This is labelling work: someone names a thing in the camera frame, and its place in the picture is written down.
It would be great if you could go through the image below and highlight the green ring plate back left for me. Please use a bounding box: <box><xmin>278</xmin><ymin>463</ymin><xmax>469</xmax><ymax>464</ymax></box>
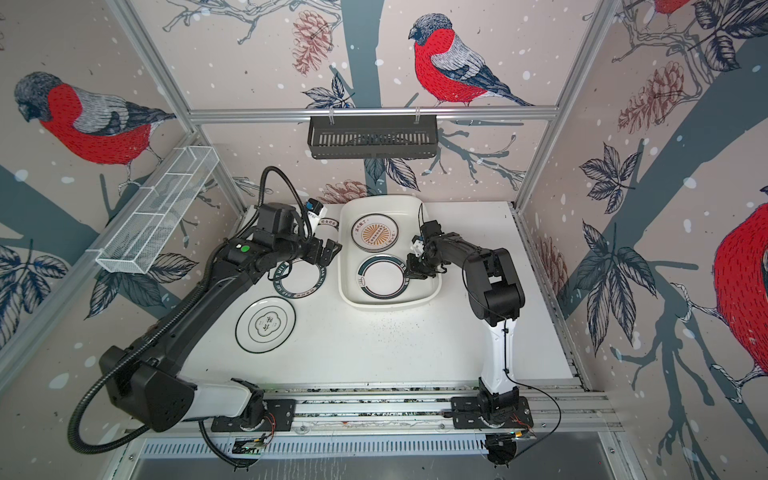
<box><xmin>319</xmin><ymin>218</ymin><xmax>339</xmax><ymax>231</ymax></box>

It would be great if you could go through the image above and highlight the right thin black cable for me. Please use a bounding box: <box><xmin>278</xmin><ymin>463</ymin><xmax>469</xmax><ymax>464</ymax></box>
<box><xmin>500</xmin><ymin>320</ymin><xmax>563</xmax><ymax>460</ymax></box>

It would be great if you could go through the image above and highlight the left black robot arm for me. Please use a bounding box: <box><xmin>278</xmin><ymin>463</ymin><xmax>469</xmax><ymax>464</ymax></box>
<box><xmin>99</xmin><ymin>198</ymin><xmax>341</xmax><ymax>432</ymax></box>

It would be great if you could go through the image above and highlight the green ring plate mid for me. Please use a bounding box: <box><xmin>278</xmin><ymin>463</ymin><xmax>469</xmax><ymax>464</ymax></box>
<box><xmin>272</xmin><ymin>260</ymin><xmax>327</xmax><ymax>300</ymax></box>

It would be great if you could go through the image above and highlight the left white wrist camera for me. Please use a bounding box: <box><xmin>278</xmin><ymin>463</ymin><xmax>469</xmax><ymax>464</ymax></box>
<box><xmin>304</xmin><ymin>198</ymin><xmax>327</xmax><ymax>229</ymax></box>

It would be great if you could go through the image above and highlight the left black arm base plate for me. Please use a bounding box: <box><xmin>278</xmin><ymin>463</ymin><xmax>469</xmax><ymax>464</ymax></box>
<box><xmin>211</xmin><ymin>399</ymin><xmax>297</xmax><ymax>433</ymax></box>

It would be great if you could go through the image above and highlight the white plastic bin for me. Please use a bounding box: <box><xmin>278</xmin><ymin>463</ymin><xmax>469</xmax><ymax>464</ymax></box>
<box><xmin>337</xmin><ymin>195</ymin><xmax>442</xmax><ymax>310</ymax></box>

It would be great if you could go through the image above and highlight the horizontal aluminium frame bar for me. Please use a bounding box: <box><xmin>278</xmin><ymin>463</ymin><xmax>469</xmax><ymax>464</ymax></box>
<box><xmin>187</xmin><ymin>106</ymin><xmax>560</xmax><ymax>125</ymax></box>

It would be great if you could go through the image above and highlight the white mesh wall basket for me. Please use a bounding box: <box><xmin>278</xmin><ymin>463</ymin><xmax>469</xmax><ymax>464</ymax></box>
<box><xmin>95</xmin><ymin>146</ymin><xmax>219</xmax><ymax>274</ymax></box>

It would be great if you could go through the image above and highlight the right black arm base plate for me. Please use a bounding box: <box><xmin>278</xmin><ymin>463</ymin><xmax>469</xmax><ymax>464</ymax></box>
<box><xmin>444</xmin><ymin>396</ymin><xmax>534</xmax><ymax>430</ymax></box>

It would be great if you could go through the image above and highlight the black wire shelf basket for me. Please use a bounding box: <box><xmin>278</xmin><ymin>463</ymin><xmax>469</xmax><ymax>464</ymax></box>
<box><xmin>307</xmin><ymin>115</ymin><xmax>439</xmax><ymax>160</ymax></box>

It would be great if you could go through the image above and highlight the white plate black cloud emblem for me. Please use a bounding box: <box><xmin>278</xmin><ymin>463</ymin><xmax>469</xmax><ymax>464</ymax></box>
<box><xmin>235</xmin><ymin>296</ymin><xmax>297</xmax><ymax>354</ymax></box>

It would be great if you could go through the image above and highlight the aluminium mounting rail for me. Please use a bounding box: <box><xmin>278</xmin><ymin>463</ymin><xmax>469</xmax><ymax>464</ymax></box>
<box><xmin>128</xmin><ymin>386</ymin><xmax>619</xmax><ymax>436</ymax></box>

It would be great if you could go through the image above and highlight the orange sunburst plate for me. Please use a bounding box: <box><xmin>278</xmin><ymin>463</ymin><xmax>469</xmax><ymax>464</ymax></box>
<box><xmin>351</xmin><ymin>214</ymin><xmax>399</xmax><ymax>253</ymax></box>

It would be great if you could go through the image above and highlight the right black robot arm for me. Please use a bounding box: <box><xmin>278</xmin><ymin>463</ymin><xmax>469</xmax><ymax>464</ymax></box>
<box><xmin>405</xmin><ymin>220</ymin><xmax>525</xmax><ymax>427</ymax></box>

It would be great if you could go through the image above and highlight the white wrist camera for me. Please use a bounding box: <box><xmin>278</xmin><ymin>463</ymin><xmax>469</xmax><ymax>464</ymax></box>
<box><xmin>304</xmin><ymin>198</ymin><xmax>327</xmax><ymax>229</ymax></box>
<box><xmin>411</xmin><ymin>236</ymin><xmax>424</xmax><ymax>256</ymax></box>

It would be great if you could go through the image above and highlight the left black corrugated cable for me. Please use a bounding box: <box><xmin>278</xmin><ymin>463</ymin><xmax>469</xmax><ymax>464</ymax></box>
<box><xmin>67</xmin><ymin>166</ymin><xmax>313</xmax><ymax>455</ymax></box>

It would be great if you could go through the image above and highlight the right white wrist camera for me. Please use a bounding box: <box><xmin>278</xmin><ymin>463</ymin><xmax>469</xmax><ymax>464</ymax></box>
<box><xmin>411</xmin><ymin>236</ymin><xmax>424</xmax><ymax>256</ymax></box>

